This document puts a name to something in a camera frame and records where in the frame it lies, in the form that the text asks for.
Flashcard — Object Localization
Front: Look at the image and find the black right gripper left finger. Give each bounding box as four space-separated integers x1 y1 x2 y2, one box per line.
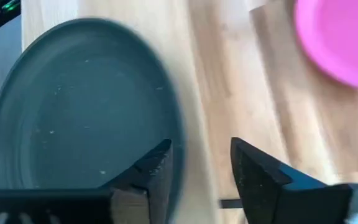
99 138 175 224

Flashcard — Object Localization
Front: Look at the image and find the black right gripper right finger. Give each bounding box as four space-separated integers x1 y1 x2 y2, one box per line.
230 136 353 224

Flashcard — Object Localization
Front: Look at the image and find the dark grey plate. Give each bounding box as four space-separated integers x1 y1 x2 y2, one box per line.
0 17 186 224

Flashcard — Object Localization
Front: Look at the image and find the pink plate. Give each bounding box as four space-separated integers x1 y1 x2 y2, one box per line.
293 0 358 93

